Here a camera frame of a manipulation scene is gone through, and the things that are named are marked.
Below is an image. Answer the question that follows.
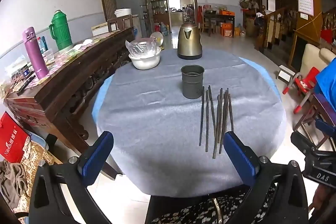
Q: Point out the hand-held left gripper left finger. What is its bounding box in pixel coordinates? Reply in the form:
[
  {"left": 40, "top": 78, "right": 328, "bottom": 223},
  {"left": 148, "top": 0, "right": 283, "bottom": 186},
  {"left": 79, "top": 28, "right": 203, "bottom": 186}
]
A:
[{"left": 29, "top": 131, "right": 114, "bottom": 224}]

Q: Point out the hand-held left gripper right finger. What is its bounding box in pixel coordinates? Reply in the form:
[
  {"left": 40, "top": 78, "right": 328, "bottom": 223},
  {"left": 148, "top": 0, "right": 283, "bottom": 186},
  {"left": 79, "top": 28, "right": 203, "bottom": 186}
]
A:
[{"left": 223, "top": 131, "right": 310, "bottom": 224}]

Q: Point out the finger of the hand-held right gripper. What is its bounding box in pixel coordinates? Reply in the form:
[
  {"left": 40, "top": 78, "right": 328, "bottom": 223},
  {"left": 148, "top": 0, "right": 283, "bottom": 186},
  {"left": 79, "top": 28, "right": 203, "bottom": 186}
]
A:
[
  {"left": 290, "top": 132, "right": 319, "bottom": 159},
  {"left": 314, "top": 118, "right": 336, "bottom": 138}
]

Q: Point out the grey metal chopstick holder cup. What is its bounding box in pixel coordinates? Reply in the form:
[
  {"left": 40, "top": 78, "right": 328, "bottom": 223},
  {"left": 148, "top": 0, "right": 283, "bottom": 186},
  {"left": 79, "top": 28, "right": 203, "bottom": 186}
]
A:
[{"left": 181, "top": 64, "right": 205, "bottom": 100}]

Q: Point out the purple-brown wooden chair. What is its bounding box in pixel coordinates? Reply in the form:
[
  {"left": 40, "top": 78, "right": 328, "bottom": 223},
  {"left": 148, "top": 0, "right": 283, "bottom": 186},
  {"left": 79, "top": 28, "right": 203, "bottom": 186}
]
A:
[{"left": 293, "top": 93, "right": 336, "bottom": 148}]

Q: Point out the light blue tablecloth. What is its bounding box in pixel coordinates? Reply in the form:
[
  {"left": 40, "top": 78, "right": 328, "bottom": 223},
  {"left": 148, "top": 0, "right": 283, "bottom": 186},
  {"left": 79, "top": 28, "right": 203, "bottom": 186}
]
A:
[{"left": 91, "top": 56, "right": 279, "bottom": 135}]

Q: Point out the blue fabric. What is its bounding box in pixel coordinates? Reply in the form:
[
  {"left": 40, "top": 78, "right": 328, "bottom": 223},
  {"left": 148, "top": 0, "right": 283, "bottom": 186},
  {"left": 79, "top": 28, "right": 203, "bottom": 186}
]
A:
[{"left": 314, "top": 57, "right": 336, "bottom": 98}]

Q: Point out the red plastic chair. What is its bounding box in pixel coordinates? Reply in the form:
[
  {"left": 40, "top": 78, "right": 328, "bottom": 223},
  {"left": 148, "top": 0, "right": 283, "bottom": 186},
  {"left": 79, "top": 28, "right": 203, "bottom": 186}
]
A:
[{"left": 282, "top": 67, "right": 321, "bottom": 114}]

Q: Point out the grey tablecloth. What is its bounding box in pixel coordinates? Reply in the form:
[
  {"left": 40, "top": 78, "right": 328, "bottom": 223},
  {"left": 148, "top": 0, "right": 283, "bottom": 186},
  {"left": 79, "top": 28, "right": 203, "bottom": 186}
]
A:
[{"left": 96, "top": 49, "right": 286, "bottom": 198}]

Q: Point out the gold patterned cushion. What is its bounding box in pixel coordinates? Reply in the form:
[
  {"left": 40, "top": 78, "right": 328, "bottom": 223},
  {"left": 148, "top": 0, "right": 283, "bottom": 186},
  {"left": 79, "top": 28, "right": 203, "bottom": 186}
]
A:
[{"left": 16, "top": 140, "right": 58, "bottom": 214}]

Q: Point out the white step stool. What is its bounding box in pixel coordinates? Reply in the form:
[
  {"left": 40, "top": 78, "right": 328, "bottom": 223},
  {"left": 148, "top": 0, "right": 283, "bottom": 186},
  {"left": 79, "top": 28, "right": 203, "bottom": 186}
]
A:
[{"left": 276, "top": 65, "right": 296, "bottom": 83}]

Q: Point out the beige armchair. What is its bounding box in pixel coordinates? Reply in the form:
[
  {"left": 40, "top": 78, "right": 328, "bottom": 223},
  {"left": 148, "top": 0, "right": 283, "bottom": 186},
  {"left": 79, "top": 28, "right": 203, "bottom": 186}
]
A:
[{"left": 299, "top": 43, "right": 336, "bottom": 77}]

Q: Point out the carved dark wooden sideboard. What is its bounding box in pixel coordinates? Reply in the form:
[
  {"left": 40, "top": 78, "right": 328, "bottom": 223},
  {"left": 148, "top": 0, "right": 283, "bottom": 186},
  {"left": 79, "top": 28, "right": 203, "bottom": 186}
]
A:
[{"left": 4, "top": 27, "right": 135, "bottom": 180}]

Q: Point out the black floral chair cushion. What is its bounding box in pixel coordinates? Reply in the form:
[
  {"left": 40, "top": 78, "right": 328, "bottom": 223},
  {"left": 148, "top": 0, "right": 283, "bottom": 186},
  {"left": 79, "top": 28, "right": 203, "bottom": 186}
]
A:
[{"left": 146, "top": 185, "right": 279, "bottom": 224}]

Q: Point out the red paper bag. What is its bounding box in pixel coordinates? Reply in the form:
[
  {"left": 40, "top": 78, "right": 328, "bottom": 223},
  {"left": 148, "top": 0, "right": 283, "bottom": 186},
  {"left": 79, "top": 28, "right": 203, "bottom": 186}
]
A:
[{"left": 0, "top": 112, "right": 30, "bottom": 164}]

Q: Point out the grey-brown crumpled cloth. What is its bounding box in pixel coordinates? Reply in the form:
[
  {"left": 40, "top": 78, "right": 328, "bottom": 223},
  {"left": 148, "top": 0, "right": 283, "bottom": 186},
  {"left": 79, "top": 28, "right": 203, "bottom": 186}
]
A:
[{"left": 0, "top": 161, "right": 28, "bottom": 205}]

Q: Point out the white bowl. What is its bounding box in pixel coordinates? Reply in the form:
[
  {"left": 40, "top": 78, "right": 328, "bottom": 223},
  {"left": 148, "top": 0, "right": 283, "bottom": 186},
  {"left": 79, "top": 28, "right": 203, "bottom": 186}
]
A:
[{"left": 129, "top": 49, "right": 161, "bottom": 70}]

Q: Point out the purple thermos bottle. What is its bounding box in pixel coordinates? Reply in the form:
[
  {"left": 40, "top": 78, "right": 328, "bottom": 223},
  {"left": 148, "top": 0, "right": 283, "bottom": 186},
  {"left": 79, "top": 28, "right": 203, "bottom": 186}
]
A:
[{"left": 22, "top": 27, "right": 50, "bottom": 80}]

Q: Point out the clear plastic bag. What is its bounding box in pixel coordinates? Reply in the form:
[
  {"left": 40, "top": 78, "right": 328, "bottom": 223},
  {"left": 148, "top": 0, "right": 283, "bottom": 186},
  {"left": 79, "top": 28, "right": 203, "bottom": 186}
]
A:
[{"left": 125, "top": 38, "right": 160, "bottom": 56}]

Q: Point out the wooden stair railing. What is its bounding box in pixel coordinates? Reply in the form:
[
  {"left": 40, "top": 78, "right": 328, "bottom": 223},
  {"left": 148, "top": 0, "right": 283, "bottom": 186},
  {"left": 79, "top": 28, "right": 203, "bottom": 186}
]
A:
[{"left": 256, "top": 5, "right": 298, "bottom": 51}]

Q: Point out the bronze electric kettle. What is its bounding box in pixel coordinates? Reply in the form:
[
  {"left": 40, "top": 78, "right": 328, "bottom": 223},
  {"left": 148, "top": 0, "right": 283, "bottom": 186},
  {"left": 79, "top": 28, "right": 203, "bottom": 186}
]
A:
[{"left": 177, "top": 22, "right": 203, "bottom": 60}]

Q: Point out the clear water jug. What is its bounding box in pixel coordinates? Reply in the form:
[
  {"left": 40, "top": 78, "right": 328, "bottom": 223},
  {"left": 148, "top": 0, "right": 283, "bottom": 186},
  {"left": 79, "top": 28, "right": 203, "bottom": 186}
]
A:
[{"left": 234, "top": 23, "right": 247, "bottom": 38}]

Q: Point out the tall orange box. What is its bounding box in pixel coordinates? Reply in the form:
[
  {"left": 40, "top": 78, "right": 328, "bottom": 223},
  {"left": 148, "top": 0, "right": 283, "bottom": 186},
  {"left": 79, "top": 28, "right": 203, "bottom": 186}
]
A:
[{"left": 221, "top": 23, "right": 234, "bottom": 37}]

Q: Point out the small white box appliance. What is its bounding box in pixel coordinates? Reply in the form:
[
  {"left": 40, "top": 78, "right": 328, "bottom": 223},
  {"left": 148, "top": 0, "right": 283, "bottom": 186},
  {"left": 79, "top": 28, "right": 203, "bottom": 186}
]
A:
[{"left": 91, "top": 22, "right": 109, "bottom": 37}]

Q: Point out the green thermos flask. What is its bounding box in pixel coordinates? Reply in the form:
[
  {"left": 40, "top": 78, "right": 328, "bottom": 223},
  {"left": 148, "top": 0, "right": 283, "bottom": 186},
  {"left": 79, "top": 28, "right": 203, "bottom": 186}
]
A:
[{"left": 49, "top": 10, "right": 73, "bottom": 51}]

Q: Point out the white round fan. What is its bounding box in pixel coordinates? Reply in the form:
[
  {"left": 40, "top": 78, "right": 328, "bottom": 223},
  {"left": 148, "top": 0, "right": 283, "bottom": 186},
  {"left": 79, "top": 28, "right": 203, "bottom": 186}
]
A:
[{"left": 150, "top": 32, "right": 164, "bottom": 47}]

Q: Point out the dark wooden side table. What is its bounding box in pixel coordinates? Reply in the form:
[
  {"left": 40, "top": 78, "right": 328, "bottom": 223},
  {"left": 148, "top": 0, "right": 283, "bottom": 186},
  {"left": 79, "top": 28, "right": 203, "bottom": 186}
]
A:
[{"left": 202, "top": 10, "right": 235, "bottom": 38}]

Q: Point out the dark wooden chair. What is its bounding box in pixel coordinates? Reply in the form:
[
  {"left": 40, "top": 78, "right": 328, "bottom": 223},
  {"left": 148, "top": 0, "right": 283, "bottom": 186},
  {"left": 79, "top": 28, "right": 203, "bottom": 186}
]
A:
[{"left": 107, "top": 14, "right": 134, "bottom": 31}]

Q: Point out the white rice cooker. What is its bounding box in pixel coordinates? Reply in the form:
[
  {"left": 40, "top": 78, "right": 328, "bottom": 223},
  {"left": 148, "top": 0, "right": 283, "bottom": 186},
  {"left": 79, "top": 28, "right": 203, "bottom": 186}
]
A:
[{"left": 114, "top": 8, "right": 132, "bottom": 18}]

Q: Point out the glass display shelf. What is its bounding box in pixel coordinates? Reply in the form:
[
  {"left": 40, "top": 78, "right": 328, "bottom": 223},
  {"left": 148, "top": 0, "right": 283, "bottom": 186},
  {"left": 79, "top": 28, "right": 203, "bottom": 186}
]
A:
[{"left": 146, "top": 0, "right": 168, "bottom": 30}]

